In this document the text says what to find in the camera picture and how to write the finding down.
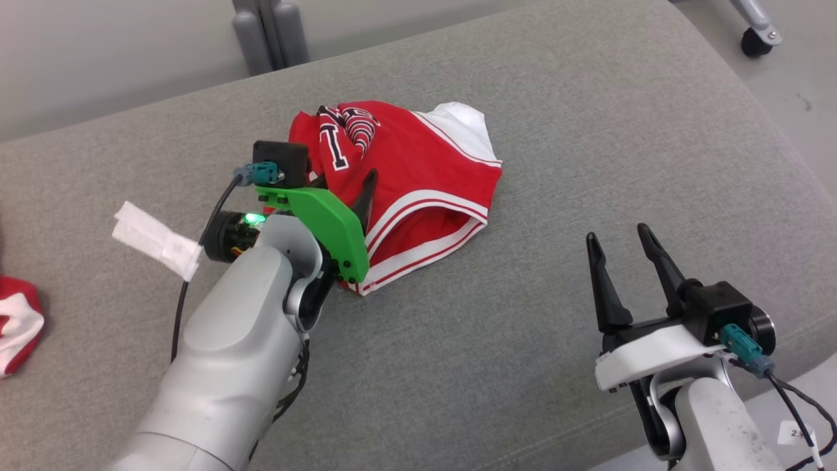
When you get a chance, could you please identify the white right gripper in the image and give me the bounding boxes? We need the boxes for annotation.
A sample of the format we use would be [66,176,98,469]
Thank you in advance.
[586,223,726,394]

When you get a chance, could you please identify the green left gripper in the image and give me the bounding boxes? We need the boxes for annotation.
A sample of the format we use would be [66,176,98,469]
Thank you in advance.
[255,168,379,285]

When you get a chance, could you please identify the red basketball jersey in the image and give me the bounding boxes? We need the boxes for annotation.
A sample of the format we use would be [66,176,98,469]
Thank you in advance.
[288,100,503,296]

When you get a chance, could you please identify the grey upright posts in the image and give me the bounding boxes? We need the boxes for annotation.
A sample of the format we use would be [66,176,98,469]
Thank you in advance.
[231,0,311,77]

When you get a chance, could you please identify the white tape label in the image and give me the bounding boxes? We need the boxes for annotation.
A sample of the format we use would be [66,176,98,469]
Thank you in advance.
[111,201,203,283]

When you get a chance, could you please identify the grey leg with black caster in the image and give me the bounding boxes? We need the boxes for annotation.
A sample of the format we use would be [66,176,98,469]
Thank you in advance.
[728,0,783,58]

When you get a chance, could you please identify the red white shorts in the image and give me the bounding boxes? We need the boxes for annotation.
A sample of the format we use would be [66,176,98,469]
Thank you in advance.
[0,275,45,379]

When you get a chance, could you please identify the left black cable teal connector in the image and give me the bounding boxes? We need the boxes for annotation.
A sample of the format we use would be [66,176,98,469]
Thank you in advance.
[171,162,284,364]

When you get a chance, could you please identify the black cable teal connector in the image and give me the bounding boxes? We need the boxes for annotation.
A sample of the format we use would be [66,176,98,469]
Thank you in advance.
[171,162,284,364]
[719,324,837,471]

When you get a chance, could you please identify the right black cable teal connector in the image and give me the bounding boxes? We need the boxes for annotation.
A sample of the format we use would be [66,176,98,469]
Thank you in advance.
[719,324,837,471]

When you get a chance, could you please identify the small white cable tag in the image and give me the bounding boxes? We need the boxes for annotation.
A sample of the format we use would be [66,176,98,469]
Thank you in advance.
[777,420,815,447]

